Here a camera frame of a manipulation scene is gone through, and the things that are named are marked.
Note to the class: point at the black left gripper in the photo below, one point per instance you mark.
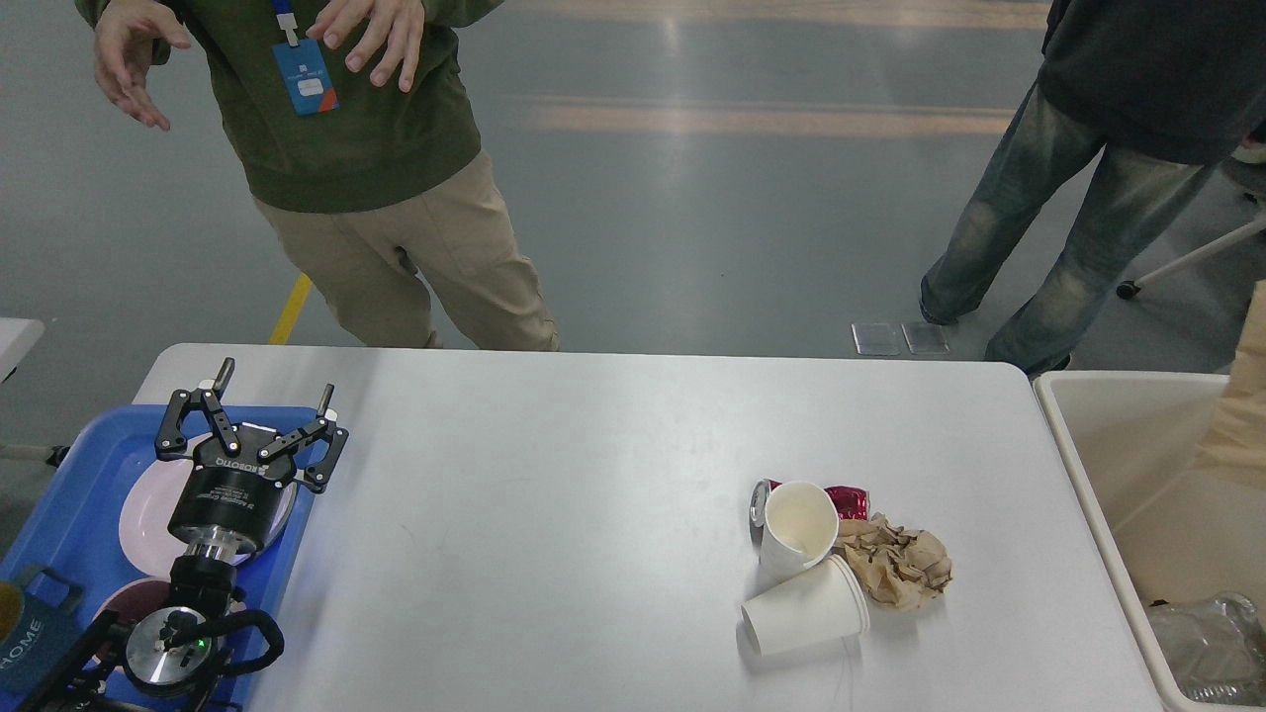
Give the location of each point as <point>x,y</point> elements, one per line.
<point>232,494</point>

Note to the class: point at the pink plate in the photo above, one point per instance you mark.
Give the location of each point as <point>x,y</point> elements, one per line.
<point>143,526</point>

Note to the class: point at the brown paper bag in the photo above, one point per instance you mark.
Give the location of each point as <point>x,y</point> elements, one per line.
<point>1233,448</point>

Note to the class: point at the clear plastic bag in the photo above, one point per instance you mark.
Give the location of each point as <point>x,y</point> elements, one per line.
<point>1214,648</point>

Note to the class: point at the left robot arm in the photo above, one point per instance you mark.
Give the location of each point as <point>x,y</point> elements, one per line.
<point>202,633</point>

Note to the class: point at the blue plastic tray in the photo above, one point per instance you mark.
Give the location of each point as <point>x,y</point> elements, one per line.
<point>74,527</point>

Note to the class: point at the teal mug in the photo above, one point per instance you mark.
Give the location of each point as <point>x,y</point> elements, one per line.
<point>35,634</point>

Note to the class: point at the white side table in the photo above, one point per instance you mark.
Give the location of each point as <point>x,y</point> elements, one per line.
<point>18,337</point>

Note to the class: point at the person in green sweater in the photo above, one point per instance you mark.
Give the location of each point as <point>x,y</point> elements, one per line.
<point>386,203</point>

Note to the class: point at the blue id badge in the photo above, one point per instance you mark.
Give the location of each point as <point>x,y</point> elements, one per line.
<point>305,76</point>

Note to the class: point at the upright white paper cup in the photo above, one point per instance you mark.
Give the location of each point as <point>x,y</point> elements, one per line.
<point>800,526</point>

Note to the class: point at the lying white paper cup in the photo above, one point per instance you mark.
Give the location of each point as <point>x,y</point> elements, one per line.
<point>824,604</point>

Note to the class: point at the clear floor plate left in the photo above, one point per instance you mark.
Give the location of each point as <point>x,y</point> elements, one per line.
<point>876,338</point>

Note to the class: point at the clear floor plate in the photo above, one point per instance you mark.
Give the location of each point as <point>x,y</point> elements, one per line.
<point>876,338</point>
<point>924,338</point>

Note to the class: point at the crumpled brown paper upper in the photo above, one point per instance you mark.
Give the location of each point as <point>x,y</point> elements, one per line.
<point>900,569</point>

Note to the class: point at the clear floor plate right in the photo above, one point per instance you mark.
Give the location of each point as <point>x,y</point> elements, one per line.
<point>924,338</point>

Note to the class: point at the chair leg with caster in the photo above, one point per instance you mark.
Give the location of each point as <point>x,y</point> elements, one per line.
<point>1129,289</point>

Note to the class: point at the beige plastic bin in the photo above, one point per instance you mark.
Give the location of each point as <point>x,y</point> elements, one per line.
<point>1165,532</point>

